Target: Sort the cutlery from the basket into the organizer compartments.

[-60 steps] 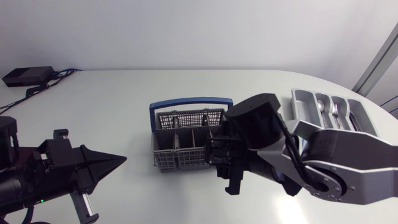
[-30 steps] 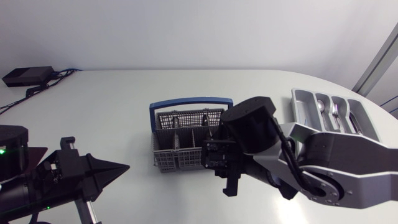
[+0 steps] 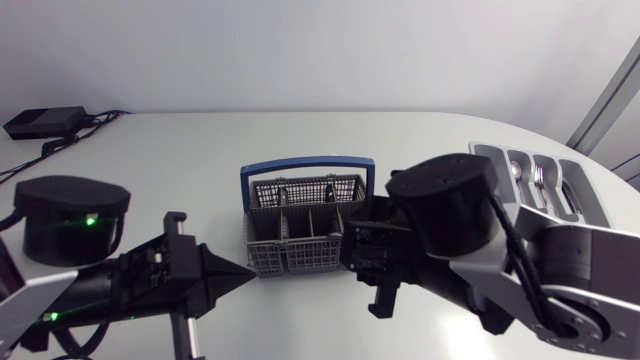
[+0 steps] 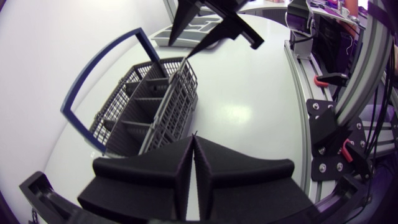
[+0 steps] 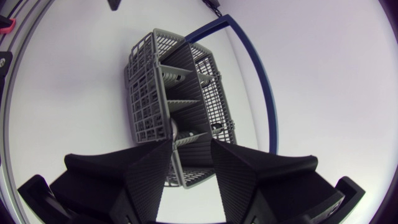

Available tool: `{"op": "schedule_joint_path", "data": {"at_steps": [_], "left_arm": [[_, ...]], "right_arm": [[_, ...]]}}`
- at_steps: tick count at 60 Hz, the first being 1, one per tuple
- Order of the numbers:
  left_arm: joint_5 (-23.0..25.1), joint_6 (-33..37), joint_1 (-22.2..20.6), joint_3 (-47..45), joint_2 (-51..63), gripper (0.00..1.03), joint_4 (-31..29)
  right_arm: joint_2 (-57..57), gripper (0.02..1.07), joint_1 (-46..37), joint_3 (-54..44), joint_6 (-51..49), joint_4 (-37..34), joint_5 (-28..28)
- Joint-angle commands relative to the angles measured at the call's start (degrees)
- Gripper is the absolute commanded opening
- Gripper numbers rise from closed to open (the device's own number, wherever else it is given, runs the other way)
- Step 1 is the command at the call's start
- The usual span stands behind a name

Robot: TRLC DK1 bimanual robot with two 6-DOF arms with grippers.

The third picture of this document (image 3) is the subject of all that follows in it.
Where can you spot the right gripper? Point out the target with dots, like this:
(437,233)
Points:
(380,250)

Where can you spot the dark cutlery piece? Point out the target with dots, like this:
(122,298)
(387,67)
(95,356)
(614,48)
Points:
(330,190)

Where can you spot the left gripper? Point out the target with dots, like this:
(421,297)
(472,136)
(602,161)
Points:
(177,270)

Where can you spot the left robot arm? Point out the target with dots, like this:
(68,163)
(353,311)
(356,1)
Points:
(70,215)

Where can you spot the grey cutlery tray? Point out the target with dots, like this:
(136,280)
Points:
(595,200)

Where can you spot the steel fork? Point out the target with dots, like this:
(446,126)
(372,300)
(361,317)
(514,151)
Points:
(539,177)

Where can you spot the steel spoon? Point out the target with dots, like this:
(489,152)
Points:
(516,171)

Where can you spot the steel knife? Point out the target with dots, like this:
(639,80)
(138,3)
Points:
(571,199)

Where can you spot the grey cutlery basket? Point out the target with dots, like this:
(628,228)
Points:
(300,250)

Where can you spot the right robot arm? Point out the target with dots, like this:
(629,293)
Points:
(450,210)

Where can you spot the black power brick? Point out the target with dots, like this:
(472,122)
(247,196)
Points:
(45,122)

